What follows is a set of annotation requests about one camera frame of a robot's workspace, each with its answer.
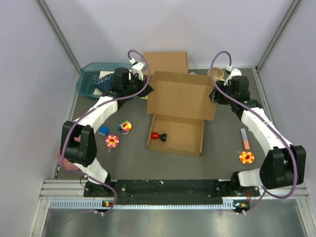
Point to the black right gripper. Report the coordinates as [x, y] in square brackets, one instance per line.
[215, 97]

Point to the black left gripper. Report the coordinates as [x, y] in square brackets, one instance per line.
[142, 84]

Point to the brown cardboard box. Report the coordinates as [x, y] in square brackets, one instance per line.
[180, 105]

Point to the red black stamp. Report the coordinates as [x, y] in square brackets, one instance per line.
[157, 136]

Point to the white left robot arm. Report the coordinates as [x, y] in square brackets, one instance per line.
[78, 143]

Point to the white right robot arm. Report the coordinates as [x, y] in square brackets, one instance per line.
[284, 163]

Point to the upper folded cardboard box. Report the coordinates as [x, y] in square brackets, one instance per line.
[167, 61]

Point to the beige ceramic mug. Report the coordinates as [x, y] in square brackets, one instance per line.
[217, 73]

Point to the rainbow flower toy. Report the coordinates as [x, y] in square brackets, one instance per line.
[125, 127]

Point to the dark blue fish plate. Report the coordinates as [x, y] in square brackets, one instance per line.
[104, 84]

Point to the orange grey marker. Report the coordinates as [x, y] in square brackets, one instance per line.
[244, 139]

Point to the white paper sheet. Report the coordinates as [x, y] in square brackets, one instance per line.
[102, 73]

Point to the blue eraser block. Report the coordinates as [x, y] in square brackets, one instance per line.
[104, 130]

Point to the pink flower toy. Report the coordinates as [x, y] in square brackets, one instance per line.
[112, 141]

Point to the teal plastic bin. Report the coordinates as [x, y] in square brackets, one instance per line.
[84, 85]

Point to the orange flower toy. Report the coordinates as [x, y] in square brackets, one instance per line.
[246, 157]

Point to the pink dotted plate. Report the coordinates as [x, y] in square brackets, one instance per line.
[66, 164]

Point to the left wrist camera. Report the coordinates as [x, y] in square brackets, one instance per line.
[138, 68]

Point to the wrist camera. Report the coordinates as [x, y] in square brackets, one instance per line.
[233, 73]
[138, 68]

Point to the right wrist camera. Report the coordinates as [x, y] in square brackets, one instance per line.
[233, 73]

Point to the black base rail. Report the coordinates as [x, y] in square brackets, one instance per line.
[171, 192]

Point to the grey slotted cable duct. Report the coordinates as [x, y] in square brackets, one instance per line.
[104, 205]

